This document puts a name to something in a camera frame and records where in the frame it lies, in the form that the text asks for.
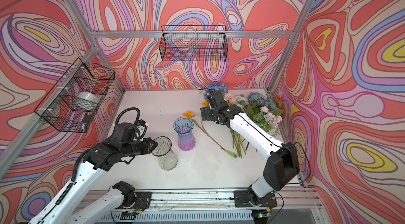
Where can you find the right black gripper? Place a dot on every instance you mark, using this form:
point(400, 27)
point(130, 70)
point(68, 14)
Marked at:
point(212, 104)

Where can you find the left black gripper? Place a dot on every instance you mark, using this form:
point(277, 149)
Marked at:
point(149, 145)

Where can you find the clear ribbed glass vase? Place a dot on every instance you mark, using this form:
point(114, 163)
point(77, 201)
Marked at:
point(166, 157)

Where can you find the blue hydrangea flower stem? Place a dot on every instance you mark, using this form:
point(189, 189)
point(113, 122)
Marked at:
point(222, 87)

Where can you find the orange poppy flower stem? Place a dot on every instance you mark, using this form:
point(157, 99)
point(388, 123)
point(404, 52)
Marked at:
point(200, 125)

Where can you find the blue purple glass vase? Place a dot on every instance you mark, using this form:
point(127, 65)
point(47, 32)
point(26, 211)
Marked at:
point(184, 127)

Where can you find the white purple mixed bouquet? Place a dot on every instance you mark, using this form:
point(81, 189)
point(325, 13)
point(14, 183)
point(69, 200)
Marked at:
point(237, 103)

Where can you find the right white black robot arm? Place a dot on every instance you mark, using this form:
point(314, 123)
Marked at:
point(281, 159)

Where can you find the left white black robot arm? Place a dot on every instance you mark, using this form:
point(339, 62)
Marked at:
point(62, 208)

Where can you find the teal white bouquet right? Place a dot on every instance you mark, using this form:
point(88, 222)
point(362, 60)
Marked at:
point(264, 112)

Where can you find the small black device in basket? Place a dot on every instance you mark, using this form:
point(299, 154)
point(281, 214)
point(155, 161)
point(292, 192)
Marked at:
point(86, 119)

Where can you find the white tape roll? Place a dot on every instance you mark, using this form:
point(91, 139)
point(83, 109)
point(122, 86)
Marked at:
point(86, 99)

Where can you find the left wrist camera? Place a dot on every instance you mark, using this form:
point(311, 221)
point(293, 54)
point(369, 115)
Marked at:
point(142, 125)

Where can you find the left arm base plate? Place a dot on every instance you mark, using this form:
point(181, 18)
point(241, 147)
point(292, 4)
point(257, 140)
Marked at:
point(138, 200)

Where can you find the black wire basket back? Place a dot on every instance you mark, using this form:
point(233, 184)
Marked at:
point(207, 43)

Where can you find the black wire basket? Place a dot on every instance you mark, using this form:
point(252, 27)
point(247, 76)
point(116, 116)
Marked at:
point(207, 43)
point(61, 112)

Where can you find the black wire basket left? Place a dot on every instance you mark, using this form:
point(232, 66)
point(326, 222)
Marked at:
point(61, 112)

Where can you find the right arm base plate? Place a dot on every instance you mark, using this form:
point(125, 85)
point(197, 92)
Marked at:
point(246, 198)

